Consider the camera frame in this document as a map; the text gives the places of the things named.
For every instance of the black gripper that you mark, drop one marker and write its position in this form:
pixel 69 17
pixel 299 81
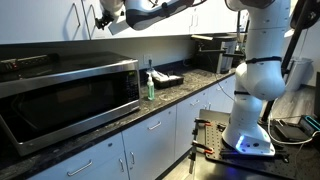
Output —
pixel 107 17

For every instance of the green pump sanitizer bottle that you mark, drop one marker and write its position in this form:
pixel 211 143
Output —
pixel 151 90

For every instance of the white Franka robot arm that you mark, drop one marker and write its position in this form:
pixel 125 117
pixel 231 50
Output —
pixel 263 76

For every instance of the black steel microwave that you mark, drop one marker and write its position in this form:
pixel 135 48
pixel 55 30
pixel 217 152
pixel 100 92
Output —
pixel 66 100

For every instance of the white packets pile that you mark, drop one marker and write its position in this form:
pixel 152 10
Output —
pixel 160 75

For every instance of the black power strip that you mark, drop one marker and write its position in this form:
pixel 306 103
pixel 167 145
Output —
pixel 30 62

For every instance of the black tray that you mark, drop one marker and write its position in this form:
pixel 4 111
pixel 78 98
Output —
pixel 171 81

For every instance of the black coffee machine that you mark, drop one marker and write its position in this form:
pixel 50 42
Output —
pixel 210 55

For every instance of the orange black clamp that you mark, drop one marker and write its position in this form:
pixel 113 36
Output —
pixel 201 147
pixel 203 122

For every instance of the black tripod stand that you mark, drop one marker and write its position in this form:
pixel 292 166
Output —
pixel 290 53

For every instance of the white waste bin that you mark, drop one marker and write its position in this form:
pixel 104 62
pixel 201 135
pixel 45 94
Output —
pixel 300 73

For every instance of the black perforated robot table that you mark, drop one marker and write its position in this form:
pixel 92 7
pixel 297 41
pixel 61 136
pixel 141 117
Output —
pixel 253 166

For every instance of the flat black device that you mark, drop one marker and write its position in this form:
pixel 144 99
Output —
pixel 291 132

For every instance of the black box with teal edge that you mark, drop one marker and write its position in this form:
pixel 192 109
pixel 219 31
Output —
pixel 311 123

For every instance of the white wall outlet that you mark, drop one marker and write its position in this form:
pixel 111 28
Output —
pixel 147 57

